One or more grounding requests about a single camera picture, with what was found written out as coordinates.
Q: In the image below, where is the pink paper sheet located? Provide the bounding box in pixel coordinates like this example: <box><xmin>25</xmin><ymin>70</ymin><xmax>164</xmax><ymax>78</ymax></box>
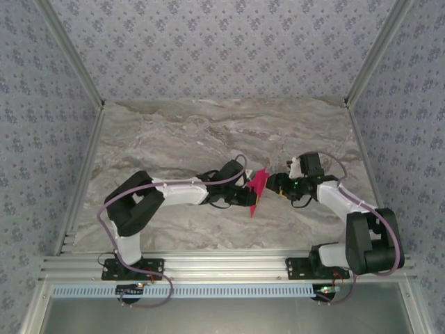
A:
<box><xmin>246</xmin><ymin>167</ymin><xmax>271</xmax><ymax>218</ymax></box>

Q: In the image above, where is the small black controller board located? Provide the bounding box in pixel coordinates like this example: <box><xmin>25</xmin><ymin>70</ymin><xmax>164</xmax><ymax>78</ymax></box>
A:
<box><xmin>116</xmin><ymin>283</ymin><xmax>144</xmax><ymax>299</ymax></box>
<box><xmin>314</xmin><ymin>283</ymin><xmax>343</xmax><ymax>301</ymax></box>

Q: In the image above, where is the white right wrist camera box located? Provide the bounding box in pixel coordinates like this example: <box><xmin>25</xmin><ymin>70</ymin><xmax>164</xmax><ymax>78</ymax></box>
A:
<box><xmin>286</xmin><ymin>157</ymin><xmax>304</xmax><ymax>178</ymax></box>

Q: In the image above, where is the aluminium table side rail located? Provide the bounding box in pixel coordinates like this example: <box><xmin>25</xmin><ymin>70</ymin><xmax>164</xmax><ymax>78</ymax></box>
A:
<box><xmin>346</xmin><ymin>104</ymin><xmax>399</xmax><ymax>255</ymax></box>
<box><xmin>54</xmin><ymin>104</ymin><xmax>107</xmax><ymax>257</ymax></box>

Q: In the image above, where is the aluminium mounting rail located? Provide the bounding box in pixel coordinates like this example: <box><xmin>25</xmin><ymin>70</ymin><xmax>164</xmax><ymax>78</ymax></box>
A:
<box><xmin>38</xmin><ymin>253</ymin><xmax>418</xmax><ymax>282</ymax></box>

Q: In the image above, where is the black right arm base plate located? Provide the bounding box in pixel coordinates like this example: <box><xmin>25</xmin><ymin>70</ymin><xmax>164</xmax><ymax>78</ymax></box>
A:
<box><xmin>284</xmin><ymin>256</ymin><xmax>350</xmax><ymax>281</ymax></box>

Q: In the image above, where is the pale blue slotted cable duct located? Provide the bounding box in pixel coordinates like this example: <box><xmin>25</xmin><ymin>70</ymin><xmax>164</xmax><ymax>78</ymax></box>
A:
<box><xmin>51</xmin><ymin>283</ymin><xmax>318</xmax><ymax>299</ymax></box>

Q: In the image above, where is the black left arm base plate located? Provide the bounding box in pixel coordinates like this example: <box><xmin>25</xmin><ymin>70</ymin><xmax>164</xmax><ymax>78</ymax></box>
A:
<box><xmin>101</xmin><ymin>257</ymin><xmax>165</xmax><ymax>281</ymax></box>

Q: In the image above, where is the aluminium frame post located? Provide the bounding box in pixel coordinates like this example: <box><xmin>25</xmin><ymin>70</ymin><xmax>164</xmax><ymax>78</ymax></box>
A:
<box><xmin>343</xmin><ymin>0</ymin><xmax>416</xmax><ymax>108</ymax></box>
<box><xmin>34</xmin><ymin>0</ymin><xmax>106</xmax><ymax>109</ymax></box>

